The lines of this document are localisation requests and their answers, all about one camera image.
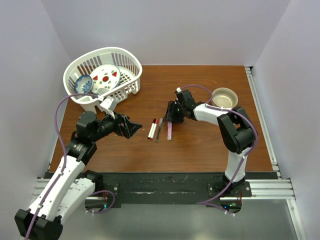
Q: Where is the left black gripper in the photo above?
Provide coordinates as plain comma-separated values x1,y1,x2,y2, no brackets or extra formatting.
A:
90,108,142,142

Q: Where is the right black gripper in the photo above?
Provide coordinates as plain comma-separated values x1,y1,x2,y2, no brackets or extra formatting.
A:
163,100,186,124

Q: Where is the purple highlighter cap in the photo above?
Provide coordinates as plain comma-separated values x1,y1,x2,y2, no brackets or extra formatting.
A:
167,121,172,132

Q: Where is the pink highlighter pen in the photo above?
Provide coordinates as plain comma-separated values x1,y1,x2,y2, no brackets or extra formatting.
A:
167,125,172,141

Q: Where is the green gel pen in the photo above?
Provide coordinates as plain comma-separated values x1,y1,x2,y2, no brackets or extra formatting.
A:
155,123,162,143

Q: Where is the white black marker pen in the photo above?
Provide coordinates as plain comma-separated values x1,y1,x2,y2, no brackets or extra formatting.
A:
147,120,156,139

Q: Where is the white red marker pen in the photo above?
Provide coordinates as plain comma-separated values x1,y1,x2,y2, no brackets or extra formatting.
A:
150,124,158,140

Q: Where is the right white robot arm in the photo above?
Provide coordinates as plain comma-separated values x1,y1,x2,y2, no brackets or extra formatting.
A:
163,90,258,197

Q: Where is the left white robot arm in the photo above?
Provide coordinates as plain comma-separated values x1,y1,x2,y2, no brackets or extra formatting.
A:
14,111,142,240

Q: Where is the white cup in basket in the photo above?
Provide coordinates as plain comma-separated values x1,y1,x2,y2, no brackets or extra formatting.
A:
97,87,109,96

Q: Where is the beige ceramic bowl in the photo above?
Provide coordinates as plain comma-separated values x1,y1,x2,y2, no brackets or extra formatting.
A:
211,87,239,109

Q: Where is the white plate with fruit pattern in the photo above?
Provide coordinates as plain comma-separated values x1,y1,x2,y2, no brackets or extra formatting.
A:
90,63,121,93

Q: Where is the white plastic dish basket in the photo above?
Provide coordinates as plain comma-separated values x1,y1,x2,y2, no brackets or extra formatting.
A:
62,47,143,102

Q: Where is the blue patterned bowl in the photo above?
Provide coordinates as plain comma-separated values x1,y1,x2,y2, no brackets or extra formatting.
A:
74,74,93,94

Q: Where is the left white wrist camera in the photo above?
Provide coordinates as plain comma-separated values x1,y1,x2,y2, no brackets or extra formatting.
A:
100,96,118,119

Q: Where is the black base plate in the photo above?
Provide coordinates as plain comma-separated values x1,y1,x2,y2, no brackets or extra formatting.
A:
67,171,251,208

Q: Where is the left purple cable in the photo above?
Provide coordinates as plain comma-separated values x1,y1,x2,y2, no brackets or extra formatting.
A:
24,92,106,240

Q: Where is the purple cable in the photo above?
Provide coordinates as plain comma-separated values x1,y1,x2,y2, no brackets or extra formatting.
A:
24,92,106,240
180,84,259,208

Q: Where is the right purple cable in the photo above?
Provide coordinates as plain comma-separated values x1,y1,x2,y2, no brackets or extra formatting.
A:
180,84,259,208

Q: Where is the aluminium frame rail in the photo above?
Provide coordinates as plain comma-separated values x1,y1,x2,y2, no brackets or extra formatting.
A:
219,178,296,201

